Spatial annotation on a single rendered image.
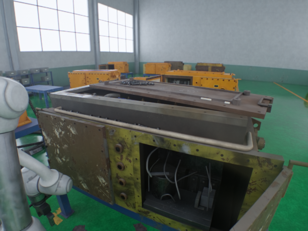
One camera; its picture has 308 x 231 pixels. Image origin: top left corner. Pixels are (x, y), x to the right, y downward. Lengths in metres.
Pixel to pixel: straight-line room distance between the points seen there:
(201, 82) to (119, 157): 2.70
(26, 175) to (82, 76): 4.12
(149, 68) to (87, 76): 6.01
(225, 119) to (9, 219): 0.89
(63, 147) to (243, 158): 1.09
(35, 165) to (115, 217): 1.30
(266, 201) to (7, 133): 0.79
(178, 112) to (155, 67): 9.43
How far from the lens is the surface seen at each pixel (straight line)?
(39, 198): 1.15
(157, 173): 1.02
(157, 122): 0.83
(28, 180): 1.06
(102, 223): 2.01
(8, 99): 0.59
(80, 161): 1.20
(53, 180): 0.96
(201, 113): 0.75
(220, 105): 0.81
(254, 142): 0.83
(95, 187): 1.25
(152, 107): 0.82
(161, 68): 10.00
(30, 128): 3.02
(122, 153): 0.94
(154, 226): 1.24
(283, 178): 0.66
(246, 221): 0.47
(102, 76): 4.46
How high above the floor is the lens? 1.57
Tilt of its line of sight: 19 degrees down
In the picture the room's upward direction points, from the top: straight up
